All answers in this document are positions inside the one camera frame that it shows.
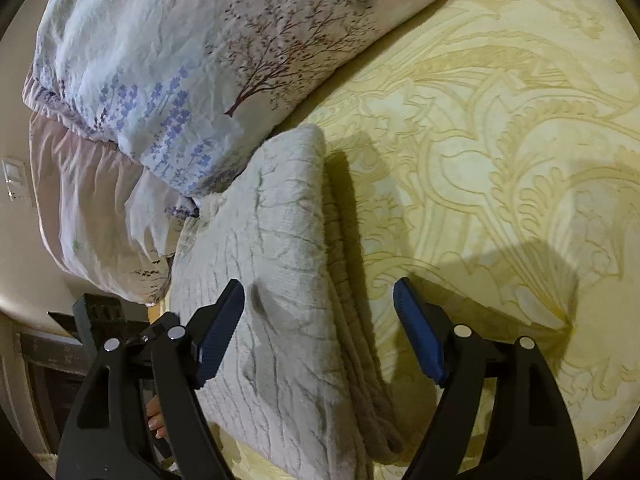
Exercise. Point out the floral white pillow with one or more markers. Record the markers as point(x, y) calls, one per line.
point(190, 88)

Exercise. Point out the yellow orange patterned bedspread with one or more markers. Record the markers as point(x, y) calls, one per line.
point(489, 150)

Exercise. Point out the floral white duvet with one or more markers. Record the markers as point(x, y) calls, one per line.
point(103, 217)

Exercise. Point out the white wall switch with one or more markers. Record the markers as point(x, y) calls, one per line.
point(15, 178)

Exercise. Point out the dark bedside cabinet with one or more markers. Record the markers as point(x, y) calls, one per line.
point(51, 364)

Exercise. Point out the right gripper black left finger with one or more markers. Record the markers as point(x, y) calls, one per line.
point(107, 434)

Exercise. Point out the grey knitted sweater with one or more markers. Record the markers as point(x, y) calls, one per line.
point(297, 393)

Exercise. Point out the bare human hand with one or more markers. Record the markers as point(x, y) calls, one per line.
point(154, 418)

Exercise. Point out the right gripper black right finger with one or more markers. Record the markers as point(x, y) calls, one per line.
point(501, 414)

